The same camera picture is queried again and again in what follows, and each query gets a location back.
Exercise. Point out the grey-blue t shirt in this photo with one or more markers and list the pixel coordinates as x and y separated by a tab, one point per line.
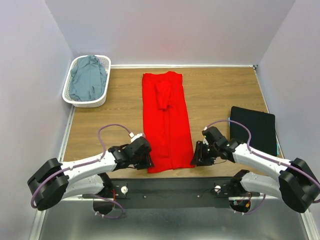
88	79

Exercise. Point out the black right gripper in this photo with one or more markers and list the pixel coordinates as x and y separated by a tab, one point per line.
198	157

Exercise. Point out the folded teal t shirt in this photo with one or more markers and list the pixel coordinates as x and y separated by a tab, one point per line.
278	148

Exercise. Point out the white plastic laundry basket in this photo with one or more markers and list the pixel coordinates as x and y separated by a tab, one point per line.
87	104

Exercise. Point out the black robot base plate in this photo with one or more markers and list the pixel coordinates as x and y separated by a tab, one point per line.
169	193

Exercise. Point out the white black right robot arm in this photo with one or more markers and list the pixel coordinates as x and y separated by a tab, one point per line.
291	181

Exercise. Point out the aluminium frame rail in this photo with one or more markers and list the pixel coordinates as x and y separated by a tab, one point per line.
74	219

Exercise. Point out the folded black t shirt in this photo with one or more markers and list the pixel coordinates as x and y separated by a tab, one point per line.
261	126

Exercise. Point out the white table edge strip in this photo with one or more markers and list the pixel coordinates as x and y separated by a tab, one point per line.
174	66

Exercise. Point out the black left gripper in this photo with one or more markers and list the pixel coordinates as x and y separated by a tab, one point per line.
147	162

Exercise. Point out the red t shirt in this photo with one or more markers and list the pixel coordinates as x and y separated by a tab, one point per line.
166	122

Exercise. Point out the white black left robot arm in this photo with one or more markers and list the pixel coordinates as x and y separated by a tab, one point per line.
55	181

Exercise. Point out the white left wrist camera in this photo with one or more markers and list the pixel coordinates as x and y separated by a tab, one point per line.
137	135

